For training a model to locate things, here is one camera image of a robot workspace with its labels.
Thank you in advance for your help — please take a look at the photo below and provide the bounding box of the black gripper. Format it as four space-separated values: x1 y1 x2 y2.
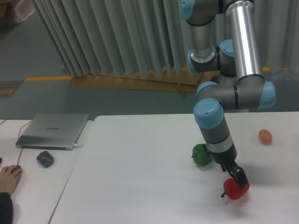
211 144 248 189

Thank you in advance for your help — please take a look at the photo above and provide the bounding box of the red bell pepper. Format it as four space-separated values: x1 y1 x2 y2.
221 178 250 200

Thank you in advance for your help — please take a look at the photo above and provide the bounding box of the dark sleeved forearm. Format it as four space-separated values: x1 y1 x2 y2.
0 192 13 224

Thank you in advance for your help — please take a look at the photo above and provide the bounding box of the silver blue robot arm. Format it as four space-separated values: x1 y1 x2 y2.
180 0 276 189

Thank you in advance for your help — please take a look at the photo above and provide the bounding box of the green bell pepper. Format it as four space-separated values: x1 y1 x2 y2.
192 144 213 167

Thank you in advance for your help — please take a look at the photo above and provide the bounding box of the person's bare hand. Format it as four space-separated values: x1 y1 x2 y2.
0 165 22 196

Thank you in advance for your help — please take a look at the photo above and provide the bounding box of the brown egg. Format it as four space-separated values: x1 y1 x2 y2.
258 129 272 144

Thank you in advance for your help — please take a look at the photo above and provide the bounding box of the flat brown cardboard sheet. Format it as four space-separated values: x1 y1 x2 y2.
69 67 219 97

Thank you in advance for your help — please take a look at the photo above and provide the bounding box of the silver closed laptop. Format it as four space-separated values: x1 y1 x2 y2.
15 113 89 150

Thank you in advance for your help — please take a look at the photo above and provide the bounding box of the pale green pleated curtain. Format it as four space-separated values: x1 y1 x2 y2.
32 0 299 77

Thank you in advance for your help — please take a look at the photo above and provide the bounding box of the small black controller device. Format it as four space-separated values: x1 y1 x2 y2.
36 151 54 168

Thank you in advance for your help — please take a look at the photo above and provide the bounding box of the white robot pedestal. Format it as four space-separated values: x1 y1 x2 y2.
214 74 257 114

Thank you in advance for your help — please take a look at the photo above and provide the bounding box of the black mouse cable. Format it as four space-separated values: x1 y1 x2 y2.
0 119 32 167

